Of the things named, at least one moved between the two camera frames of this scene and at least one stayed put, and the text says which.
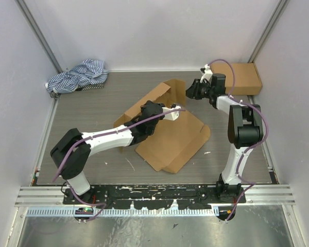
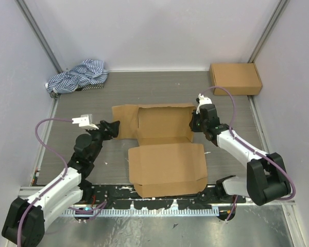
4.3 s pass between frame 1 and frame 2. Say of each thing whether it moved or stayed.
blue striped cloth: stayed
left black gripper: moved
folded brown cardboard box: stayed
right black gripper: moved
